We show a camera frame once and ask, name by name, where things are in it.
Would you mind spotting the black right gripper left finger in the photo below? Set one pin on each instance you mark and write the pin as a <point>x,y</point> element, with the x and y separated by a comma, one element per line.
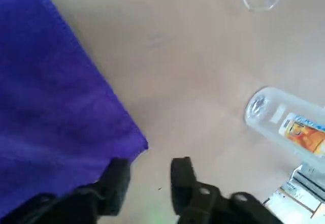
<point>114,191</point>

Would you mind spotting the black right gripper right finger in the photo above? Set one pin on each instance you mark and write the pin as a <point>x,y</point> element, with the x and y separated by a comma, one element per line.
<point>182,178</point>

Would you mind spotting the purple microfibre towel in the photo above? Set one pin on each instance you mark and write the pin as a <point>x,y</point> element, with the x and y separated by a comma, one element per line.
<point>50,94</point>

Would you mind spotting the clear plastic bottle blue cap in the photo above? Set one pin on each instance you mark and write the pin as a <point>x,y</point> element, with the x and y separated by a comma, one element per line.
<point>279,112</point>

